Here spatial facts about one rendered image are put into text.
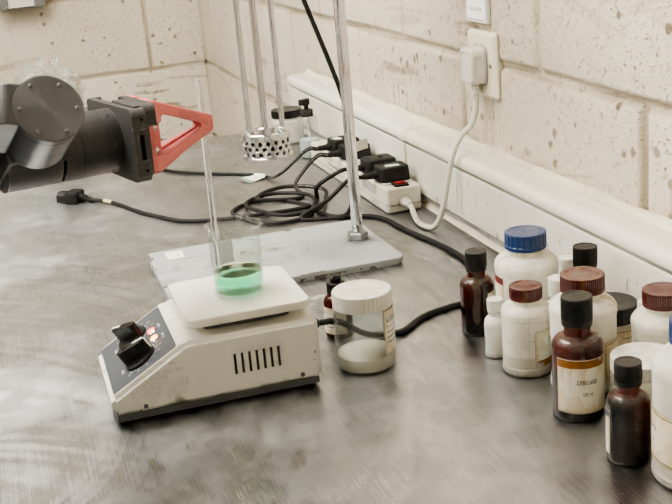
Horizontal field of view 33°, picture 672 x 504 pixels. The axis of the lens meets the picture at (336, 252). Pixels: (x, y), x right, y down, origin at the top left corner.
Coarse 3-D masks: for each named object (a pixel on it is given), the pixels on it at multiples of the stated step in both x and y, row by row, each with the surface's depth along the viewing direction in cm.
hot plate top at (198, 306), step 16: (272, 272) 114; (176, 288) 111; (192, 288) 111; (208, 288) 110; (272, 288) 109; (288, 288) 108; (176, 304) 107; (192, 304) 106; (208, 304) 106; (224, 304) 106; (240, 304) 105; (256, 304) 105; (272, 304) 105; (288, 304) 105; (304, 304) 105; (192, 320) 102; (208, 320) 103; (224, 320) 103
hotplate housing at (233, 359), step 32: (256, 320) 106; (288, 320) 105; (192, 352) 102; (224, 352) 103; (256, 352) 104; (288, 352) 105; (128, 384) 102; (160, 384) 102; (192, 384) 103; (224, 384) 104; (256, 384) 105; (288, 384) 107; (128, 416) 103
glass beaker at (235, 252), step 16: (208, 224) 107; (224, 224) 109; (240, 224) 109; (256, 224) 107; (208, 240) 106; (224, 240) 105; (240, 240) 105; (256, 240) 106; (224, 256) 105; (240, 256) 105; (256, 256) 106; (224, 272) 106; (240, 272) 106; (256, 272) 106; (224, 288) 106; (240, 288) 106; (256, 288) 107
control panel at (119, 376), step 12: (156, 312) 112; (144, 324) 111; (156, 324) 110; (144, 336) 109; (168, 336) 105; (108, 348) 112; (156, 348) 105; (168, 348) 103; (108, 360) 109; (120, 360) 108; (156, 360) 103; (108, 372) 107; (120, 372) 105; (132, 372) 104; (120, 384) 103
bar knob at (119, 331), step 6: (120, 324) 110; (126, 324) 109; (132, 324) 108; (114, 330) 110; (120, 330) 109; (126, 330) 109; (132, 330) 109; (138, 330) 109; (144, 330) 110; (120, 336) 110; (126, 336) 110; (132, 336) 109; (138, 336) 109; (120, 342) 110; (126, 342) 109; (120, 348) 109
